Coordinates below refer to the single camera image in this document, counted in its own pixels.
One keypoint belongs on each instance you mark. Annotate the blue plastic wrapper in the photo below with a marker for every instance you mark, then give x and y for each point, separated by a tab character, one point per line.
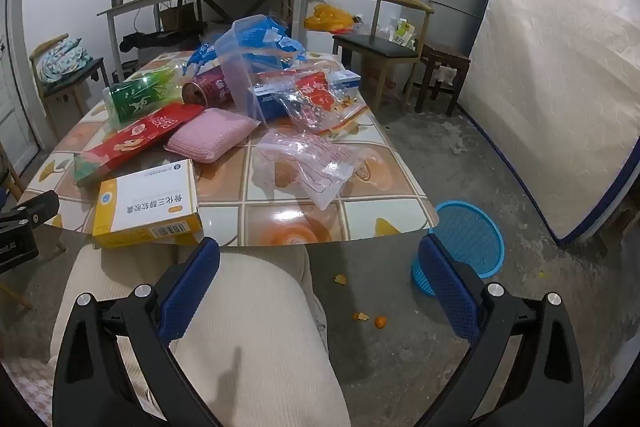
295	47

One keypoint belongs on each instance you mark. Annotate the black cloth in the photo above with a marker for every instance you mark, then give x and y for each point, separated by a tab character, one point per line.
160	38

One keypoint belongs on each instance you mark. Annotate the tile print tablecloth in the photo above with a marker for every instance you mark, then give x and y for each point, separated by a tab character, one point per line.
280	217

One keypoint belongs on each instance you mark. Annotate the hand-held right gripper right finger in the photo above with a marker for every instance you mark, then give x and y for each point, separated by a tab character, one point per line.
450	287

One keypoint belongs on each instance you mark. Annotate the orange peel piece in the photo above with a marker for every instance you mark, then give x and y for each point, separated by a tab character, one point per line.
361	317
380	322
340	279

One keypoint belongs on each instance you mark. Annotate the yellow white medicine box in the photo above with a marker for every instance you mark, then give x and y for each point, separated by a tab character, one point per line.
145	207

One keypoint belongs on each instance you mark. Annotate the brown cardboard box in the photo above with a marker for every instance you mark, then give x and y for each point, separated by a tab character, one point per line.
176	17

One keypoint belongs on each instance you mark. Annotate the white green packet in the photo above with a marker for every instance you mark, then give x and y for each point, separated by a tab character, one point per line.
402	32

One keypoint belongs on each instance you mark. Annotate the clear zip bag red print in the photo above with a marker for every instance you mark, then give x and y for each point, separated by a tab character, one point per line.
315	94

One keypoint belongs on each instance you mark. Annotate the wooden armchair dark seat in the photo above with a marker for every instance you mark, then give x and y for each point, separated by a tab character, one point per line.
75	79

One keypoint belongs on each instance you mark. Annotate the white door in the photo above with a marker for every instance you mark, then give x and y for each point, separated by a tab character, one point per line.
12	97

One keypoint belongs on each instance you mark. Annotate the blue plastic basket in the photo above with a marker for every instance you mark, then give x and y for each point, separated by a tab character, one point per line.
470	237

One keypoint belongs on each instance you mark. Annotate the dark wooden stool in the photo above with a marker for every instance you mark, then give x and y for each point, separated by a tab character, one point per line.
447	54

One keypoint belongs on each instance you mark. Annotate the green label plastic bottle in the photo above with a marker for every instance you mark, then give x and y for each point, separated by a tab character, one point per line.
135	99

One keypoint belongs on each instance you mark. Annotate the red tin can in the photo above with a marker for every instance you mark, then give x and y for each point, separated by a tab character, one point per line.
212	87

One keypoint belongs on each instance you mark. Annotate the brown carton red print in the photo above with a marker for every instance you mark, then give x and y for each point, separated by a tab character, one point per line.
380	77

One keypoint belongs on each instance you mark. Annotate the red snack packet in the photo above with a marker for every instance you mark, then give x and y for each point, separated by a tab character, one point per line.
135	137

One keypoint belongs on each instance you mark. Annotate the yellow plastic bag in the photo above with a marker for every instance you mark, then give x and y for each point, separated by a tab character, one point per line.
327	19

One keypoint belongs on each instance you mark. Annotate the white mattress blue trim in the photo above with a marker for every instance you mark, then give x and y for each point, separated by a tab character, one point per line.
550	82

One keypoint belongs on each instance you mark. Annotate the pink sponge pack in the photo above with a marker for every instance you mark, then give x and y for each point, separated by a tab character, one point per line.
210	134

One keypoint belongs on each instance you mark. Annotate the clear plastic container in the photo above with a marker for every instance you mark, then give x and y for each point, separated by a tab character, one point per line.
240	67

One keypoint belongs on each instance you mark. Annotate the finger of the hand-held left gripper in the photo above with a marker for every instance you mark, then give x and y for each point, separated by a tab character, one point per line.
35	207

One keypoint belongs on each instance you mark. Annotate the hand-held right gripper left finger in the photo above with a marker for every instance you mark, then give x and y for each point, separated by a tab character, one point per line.
187	287

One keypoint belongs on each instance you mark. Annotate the wooden chair black seat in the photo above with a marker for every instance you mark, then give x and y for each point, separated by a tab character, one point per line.
375	44

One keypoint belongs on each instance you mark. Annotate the floral cushion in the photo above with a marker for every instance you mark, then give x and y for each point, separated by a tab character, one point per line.
62	59

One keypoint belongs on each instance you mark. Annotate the clear bag pink print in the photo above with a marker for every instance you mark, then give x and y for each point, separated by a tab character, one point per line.
310	162

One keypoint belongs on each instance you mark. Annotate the blue white carton box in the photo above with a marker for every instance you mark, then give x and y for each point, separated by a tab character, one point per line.
265	102

